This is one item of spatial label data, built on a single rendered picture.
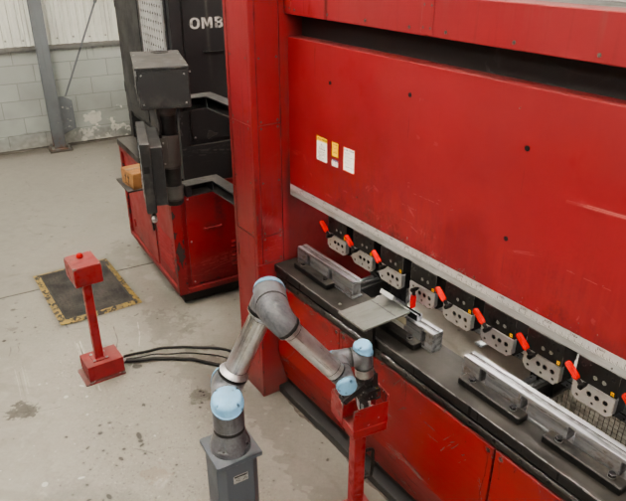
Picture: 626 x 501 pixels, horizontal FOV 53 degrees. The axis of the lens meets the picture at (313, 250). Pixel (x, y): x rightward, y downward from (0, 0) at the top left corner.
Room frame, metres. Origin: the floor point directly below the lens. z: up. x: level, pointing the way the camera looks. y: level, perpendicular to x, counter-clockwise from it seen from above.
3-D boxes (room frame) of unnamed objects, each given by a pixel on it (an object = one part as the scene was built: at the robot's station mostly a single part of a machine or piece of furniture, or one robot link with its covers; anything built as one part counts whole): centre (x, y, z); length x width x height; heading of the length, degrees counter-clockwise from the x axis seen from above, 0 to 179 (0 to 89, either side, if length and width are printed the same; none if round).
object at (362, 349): (2.01, -0.19, 1.03); 0.09 x 0.08 x 0.11; 99
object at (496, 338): (1.99, -0.71, 1.18); 0.15 x 0.09 x 0.17; 34
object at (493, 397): (1.93, -0.69, 0.89); 0.30 x 0.05 x 0.03; 34
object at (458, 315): (2.15, -0.60, 1.18); 0.15 x 0.09 x 0.17; 34
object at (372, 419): (2.07, -0.19, 0.75); 0.20 x 0.16 x 0.18; 25
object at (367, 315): (2.38, -0.27, 1.00); 0.26 x 0.18 x 0.01; 124
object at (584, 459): (1.60, -0.91, 0.89); 0.30 x 0.05 x 0.03; 34
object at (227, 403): (1.80, 0.31, 0.94); 0.13 x 0.12 x 0.14; 9
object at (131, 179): (4.08, 1.17, 1.04); 0.30 x 0.26 x 0.12; 30
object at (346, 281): (2.92, -0.08, 0.92); 0.50 x 0.06 x 0.10; 34
